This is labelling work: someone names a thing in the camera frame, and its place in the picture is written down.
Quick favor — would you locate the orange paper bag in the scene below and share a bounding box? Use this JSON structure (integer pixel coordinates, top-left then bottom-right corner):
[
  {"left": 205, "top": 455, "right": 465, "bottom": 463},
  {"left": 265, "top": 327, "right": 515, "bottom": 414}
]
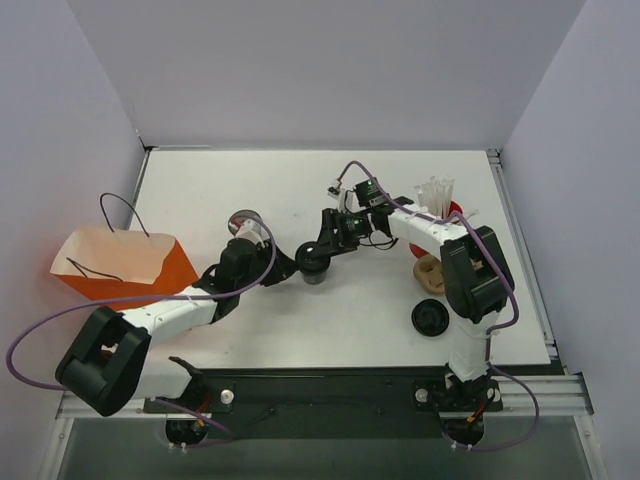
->
[{"left": 50, "top": 226, "right": 198, "bottom": 308}]

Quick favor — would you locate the black cup lid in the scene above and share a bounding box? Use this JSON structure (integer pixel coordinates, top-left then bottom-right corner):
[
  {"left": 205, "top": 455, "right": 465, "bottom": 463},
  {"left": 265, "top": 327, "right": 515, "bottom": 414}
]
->
[
  {"left": 295, "top": 241, "right": 330, "bottom": 274},
  {"left": 411, "top": 299, "right": 449, "bottom": 338}
]

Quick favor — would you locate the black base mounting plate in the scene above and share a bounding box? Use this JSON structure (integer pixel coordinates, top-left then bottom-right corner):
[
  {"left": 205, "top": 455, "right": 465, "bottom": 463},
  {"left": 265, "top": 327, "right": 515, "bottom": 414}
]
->
[{"left": 143, "top": 367, "right": 503, "bottom": 442}]

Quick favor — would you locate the black cup lid on table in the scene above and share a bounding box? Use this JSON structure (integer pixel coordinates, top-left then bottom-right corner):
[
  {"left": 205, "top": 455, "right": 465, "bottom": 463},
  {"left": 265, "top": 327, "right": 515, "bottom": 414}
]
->
[{"left": 411, "top": 299, "right": 449, "bottom": 338}]

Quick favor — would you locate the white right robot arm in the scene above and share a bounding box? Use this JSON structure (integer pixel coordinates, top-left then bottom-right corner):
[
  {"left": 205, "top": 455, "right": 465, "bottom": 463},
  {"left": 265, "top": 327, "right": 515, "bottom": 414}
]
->
[{"left": 296, "top": 179, "right": 517, "bottom": 408}]

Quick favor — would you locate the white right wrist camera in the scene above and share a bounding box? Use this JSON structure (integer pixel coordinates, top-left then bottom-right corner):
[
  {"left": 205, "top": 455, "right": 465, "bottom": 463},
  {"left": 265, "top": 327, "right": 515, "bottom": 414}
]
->
[{"left": 327, "top": 179, "right": 354, "bottom": 213}]

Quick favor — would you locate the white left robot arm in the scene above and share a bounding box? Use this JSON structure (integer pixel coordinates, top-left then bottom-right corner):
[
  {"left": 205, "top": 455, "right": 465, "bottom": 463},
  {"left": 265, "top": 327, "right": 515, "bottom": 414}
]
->
[{"left": 55, "top": 239, "right": 298, "bottom": 417}]

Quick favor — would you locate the aluminium frame rail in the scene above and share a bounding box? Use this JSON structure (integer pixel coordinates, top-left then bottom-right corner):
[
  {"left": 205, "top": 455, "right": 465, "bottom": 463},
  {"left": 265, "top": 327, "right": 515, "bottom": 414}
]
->
[{"left": 55, "top": 372, "right": 595, "bottom": 420}]

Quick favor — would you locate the brown cardboard cup carrier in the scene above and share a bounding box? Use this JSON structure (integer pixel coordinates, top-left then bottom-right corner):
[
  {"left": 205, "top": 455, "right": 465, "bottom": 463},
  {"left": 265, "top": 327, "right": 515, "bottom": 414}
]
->
[{"left": 413, "top": 254, "right": 445, "bottom": 295}]

